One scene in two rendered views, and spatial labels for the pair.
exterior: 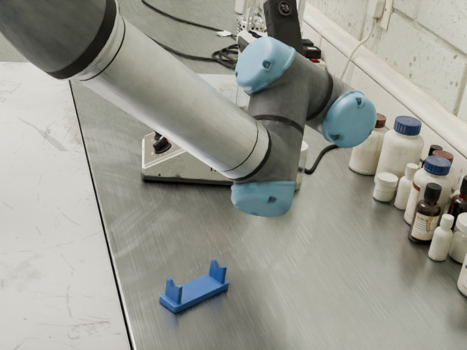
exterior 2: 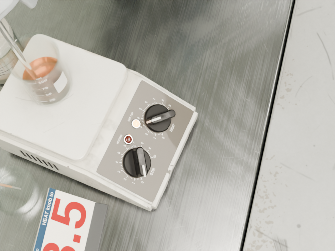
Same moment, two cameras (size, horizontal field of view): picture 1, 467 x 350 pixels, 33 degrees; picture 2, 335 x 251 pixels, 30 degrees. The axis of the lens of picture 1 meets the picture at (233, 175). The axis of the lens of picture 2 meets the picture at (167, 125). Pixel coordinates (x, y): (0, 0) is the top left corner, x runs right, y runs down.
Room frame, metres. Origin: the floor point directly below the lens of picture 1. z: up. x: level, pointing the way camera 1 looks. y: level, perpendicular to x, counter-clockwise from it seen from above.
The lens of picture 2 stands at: (1.40, 0.32, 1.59)
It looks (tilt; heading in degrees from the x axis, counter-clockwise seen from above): 69 degrees down; 224
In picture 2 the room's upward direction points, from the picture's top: 12 degrees counter-clockwise
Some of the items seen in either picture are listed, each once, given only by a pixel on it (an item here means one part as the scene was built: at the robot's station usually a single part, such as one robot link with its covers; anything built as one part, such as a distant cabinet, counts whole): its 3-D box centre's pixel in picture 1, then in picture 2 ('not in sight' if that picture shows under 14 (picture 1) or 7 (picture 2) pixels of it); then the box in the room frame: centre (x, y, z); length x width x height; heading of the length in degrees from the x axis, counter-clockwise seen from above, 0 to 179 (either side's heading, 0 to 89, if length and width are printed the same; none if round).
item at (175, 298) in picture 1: (195, 283); not in sight; (0.87, 0.03, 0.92); 0.10 x 0.03 x 0.04; 139
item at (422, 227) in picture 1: (427, 212); not in sight; (1.11, -0.32, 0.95); 0.04 x 0.04 x 0.10
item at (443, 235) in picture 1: (442, 237); not in sight; (1.06, -0.33, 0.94); 0.03 x 0.03 x 0.07
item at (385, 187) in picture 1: (385, 187); not in sight; (1.24, -0.27, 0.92); 0.04 x 0.04 x 0.04
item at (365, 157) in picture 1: (370, 142); not in sight; (1.35, -0.25, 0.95); 0.06 x 0.06 x 0.11
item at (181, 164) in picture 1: (206, 149); (86, 118); (1.25, 0.05, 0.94); 0.22 x 0.13 x 0.08; 99
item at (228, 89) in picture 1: (234, 107); (38, 71); (1.26, 0.01, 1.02); 0.06 x 0.05 x 0.08; 121
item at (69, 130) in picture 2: not in sight; (58, 95); (1.26, 0.03, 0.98); 0.12 x 0.12 x 0.01; 9
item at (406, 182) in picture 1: (407, 186); not in sight; (1.22, -0.30, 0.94); 0.03 x 0.03 x 0.08
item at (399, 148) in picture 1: (400, 153); not in sight; (1.30, -0.29, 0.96); 0.07 x 0.07 x 0.13
